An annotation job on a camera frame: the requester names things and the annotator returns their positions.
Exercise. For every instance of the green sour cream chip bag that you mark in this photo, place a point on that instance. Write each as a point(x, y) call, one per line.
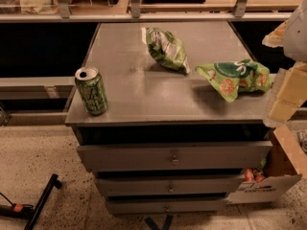
point(231, 78)

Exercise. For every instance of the bottom grey drawer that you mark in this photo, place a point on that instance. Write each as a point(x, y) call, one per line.
point(121, 207)

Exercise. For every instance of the top grey drawer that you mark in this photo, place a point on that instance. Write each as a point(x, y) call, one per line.
point(173, 156)

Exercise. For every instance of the metal shelf rail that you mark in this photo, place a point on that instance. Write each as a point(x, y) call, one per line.
point(143, 17)

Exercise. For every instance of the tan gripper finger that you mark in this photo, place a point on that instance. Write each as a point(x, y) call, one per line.
point(292, 93)

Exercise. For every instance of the green soda can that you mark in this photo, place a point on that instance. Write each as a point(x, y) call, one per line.
point(91, 88)

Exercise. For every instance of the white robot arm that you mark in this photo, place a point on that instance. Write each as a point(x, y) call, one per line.
point(295, 37)

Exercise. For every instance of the cardboard box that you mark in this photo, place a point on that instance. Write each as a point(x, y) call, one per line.
point(285, 165)

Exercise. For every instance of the grey drawer cabinet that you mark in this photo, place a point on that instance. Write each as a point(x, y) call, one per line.
point(148, 104)

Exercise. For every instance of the green jalapeno chip bag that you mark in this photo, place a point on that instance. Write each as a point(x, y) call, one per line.
point(166, 49)

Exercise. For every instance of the grey drawer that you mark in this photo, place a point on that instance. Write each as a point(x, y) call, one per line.
point(173, 156)
point(121, 207)
point(168, 185)

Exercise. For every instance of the middle grey drawer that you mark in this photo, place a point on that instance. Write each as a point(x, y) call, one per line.
point(168, 185)

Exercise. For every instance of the black stand leg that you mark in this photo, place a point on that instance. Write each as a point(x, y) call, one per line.
point(27, 211)

